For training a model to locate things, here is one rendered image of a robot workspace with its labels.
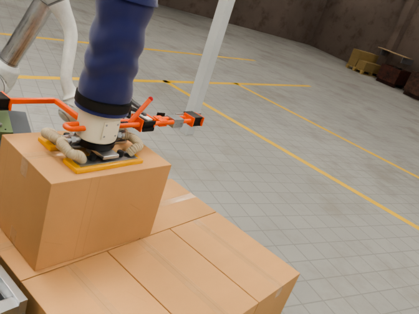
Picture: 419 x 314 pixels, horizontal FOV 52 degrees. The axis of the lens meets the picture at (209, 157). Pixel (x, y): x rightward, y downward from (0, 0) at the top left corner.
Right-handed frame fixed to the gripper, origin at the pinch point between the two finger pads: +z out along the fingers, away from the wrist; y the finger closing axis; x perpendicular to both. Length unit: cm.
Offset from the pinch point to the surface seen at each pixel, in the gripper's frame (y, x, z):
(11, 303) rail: 48, 73, 32
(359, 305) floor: 109, -153, 99
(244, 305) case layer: 54, -9, 77
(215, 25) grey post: -21, -235, -164
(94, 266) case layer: 53, 34, 26
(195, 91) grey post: 53, -235, -165
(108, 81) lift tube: -22.7, 32.3, 8.6
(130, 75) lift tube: -25.7, 24.0, 10.1
